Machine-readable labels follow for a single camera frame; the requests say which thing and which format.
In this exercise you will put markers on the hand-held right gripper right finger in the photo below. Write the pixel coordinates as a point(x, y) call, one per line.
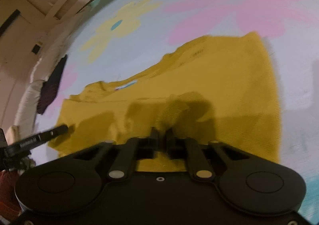
point(171, 140)

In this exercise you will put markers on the wall outlet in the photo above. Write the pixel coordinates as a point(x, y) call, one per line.
point(37, 47)

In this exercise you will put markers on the yellow knit sweater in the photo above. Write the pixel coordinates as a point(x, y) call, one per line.
point(199, 90)

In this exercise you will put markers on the dark purple folded cloth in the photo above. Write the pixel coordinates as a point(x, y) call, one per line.
point(52, 82)

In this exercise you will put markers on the white pillow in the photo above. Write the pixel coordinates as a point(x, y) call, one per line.
point(26, 108)

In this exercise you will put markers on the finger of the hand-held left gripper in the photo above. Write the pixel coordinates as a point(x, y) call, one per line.
point(39, 137)

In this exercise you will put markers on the striped pastel bed sheet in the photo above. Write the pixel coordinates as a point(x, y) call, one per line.
point(204, 6)

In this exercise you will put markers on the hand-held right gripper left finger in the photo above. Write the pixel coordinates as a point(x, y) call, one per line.
point(153, 139)

